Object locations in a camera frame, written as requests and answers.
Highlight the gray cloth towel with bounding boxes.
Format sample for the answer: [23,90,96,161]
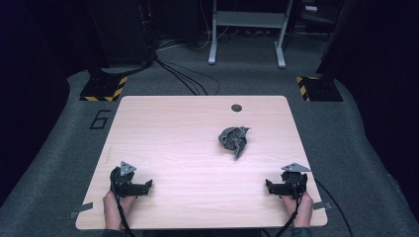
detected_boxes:
[217,125,251,161]

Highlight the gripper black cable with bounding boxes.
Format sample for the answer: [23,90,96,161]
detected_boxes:
[276,194,302,237]
[113,192,136,237]

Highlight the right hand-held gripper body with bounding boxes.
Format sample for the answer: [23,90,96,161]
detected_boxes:
[280,162,311,200]

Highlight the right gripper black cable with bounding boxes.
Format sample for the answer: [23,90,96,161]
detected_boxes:
[276,194,302,237]

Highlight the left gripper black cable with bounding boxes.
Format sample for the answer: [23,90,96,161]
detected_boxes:
[113,192,136,237]

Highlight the thin black floor cable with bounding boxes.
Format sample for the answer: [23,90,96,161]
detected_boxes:
[314,178,354,237]

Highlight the black equipment tower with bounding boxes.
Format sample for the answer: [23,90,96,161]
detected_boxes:
[86,0,156,77]

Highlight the white floor cables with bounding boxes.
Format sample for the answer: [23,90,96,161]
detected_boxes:
[155,26,230,52]

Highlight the black floor cable bundle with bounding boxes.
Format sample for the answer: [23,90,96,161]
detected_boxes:
[153,56,221,97]

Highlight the person's right hand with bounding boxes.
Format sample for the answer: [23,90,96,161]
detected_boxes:
[280,191,314,229]

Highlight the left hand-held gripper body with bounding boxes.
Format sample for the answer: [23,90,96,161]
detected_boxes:
[110,161,143,198]

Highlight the gray tape strip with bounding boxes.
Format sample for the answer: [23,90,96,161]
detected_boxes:
[68,201,95,219]
[311,200,333,211]

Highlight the white metal desk frame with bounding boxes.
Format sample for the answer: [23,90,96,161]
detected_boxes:
[208,0,294,69]

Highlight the black stand post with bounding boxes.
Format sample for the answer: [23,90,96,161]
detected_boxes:
[315,0,359,83]

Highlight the hazard-striped black base plate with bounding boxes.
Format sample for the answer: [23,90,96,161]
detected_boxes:
[79,76,128,103]
[295,76,344,103]

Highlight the person's left hand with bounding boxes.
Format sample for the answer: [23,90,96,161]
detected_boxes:
[102,190,136,231]

